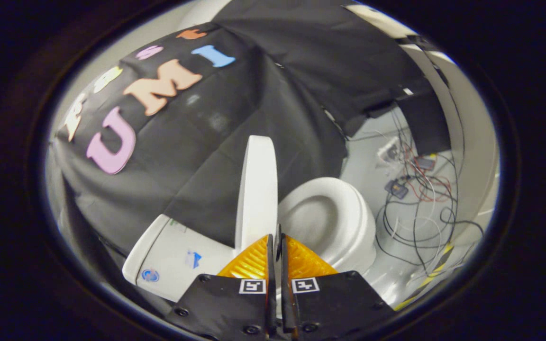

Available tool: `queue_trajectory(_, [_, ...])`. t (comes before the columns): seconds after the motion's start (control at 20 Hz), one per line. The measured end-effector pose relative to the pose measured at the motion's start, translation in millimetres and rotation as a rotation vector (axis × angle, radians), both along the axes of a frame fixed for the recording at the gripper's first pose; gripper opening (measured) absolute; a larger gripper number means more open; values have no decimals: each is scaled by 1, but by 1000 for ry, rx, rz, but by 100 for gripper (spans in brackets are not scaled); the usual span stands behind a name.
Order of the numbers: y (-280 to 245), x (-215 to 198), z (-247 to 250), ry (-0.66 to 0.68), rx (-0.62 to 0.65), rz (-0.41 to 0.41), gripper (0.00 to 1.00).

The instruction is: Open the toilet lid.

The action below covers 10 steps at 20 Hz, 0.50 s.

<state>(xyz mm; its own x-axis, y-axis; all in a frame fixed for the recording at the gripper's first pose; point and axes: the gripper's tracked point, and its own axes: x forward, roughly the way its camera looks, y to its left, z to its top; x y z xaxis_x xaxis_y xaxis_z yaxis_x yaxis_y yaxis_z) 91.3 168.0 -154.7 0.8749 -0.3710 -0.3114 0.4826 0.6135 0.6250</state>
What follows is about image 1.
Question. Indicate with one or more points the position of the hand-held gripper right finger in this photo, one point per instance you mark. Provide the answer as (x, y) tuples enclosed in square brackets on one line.
[(334, 303)]

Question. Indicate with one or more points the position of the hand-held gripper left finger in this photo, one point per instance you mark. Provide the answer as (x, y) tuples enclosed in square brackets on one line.
[(235, 308)]

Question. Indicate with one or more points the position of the white toilet lid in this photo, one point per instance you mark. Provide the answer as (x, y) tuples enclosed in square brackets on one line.
[(256, 189)]

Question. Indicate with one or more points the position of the white ceramic toilet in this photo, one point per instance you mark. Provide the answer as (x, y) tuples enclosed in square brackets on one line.
[(173, 255)]

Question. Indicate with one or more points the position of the yellow black floor tape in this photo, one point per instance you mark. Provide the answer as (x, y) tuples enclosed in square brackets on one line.
[(432, 274)]

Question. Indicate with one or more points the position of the small dark circuit module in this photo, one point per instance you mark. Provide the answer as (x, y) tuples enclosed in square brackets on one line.
[(396, 189), (425, 163)]

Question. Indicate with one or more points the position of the black backdrop cloth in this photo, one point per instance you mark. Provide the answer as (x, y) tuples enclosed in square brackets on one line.
[(206, 132)]

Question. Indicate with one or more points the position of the black box with white label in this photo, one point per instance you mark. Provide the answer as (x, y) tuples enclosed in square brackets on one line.
[(424, 123)]

